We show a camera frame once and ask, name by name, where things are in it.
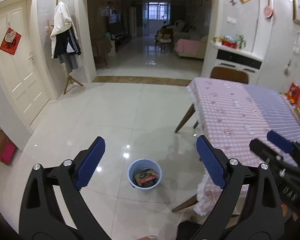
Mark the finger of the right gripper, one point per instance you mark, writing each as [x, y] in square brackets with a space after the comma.
[290, 147]
[270, 157]

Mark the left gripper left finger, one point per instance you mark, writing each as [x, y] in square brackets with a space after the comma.
[40, 215]

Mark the red carton box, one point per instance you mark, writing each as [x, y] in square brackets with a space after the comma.
[145, 179]

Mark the blue trash bin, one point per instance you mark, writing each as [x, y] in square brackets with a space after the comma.
[141, 165]

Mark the grey grid tablecloth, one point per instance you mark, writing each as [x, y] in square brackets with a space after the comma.
[277, 112]

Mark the pink checkered tablecloth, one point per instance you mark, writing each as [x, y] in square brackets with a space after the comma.
[229, 118]

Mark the magenta box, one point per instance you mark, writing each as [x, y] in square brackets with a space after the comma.
[8, 153]

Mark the wooden chair back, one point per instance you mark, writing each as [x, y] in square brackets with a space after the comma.
[228, 74]

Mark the white cabinet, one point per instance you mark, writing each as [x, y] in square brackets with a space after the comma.
[238, 60]

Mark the pink sofa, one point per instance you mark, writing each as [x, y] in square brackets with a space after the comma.
[191, 48]

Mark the white door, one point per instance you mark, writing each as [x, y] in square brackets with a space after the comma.
[19, 74]

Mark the wooden coat rack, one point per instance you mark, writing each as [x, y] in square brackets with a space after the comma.
[69, 79]

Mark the red door decoration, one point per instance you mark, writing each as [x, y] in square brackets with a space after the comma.
[10, 41]

